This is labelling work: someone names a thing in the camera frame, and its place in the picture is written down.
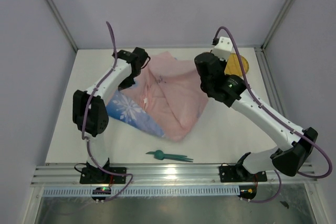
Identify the teal plastic knife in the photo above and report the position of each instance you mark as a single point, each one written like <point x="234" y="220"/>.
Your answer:
<point x="151" y="153"/>

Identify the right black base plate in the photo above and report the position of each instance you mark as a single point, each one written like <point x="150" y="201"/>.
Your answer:
<point x="233" y="173"/>

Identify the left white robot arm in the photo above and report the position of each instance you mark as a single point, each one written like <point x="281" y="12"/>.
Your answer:
<point x="89" y="111"/>

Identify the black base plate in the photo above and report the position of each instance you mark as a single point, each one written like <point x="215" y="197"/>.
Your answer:
<point x="93" y="175"/>
<point x="233" y="173"/>

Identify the dark teal plastic fork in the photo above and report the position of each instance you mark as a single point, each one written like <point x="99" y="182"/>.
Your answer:
<point x="180" y="159"/>

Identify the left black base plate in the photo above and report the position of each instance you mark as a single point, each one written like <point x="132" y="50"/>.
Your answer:
<point x="93" y="175"/>

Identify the teal plastic spoon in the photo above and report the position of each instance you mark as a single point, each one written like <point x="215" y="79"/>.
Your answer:
<point x="160" y="155"/>

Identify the aluminium front rail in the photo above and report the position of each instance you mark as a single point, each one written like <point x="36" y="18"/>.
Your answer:
<point x="143" y="174"/>

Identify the white slotted cable duct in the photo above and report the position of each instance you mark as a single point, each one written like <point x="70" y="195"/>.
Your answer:
<point x="142" y="191"/>

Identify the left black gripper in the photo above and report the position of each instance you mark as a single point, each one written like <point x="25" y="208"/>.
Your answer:
<point x="123" y="85"/>

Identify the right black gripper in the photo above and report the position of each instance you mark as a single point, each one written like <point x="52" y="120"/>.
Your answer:
<point x="223" y="64"/>

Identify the yellow woven round plate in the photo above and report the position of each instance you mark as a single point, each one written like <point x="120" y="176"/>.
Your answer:
<point x="233" y="66"/>

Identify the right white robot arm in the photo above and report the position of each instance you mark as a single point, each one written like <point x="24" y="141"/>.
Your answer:
<point x="291" y="151"/>

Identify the right aluminium side rail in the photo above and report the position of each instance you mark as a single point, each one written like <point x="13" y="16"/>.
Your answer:
<point x="269" y="82"/>

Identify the blue pink Elsa cloth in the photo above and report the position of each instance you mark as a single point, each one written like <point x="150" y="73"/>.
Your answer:
<point x="165" y="101"/>

